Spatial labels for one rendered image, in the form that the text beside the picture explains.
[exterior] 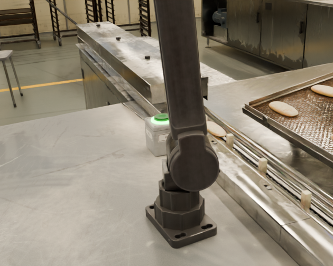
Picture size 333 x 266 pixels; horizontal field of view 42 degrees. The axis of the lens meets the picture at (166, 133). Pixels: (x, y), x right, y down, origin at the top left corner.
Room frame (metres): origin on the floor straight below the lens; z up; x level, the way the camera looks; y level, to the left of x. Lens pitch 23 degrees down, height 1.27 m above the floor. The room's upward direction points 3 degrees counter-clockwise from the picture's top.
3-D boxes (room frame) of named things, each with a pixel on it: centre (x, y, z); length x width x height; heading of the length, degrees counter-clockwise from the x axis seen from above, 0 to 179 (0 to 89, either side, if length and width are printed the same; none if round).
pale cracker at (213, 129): (0.99, -0.12, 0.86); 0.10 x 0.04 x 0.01; 19
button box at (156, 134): (0.96, 0.01, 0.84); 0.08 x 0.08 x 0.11; 19
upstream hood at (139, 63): (1.79, 0.16, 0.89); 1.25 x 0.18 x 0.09; 19
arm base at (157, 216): (0.65, -0.02, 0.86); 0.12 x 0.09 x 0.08; 25
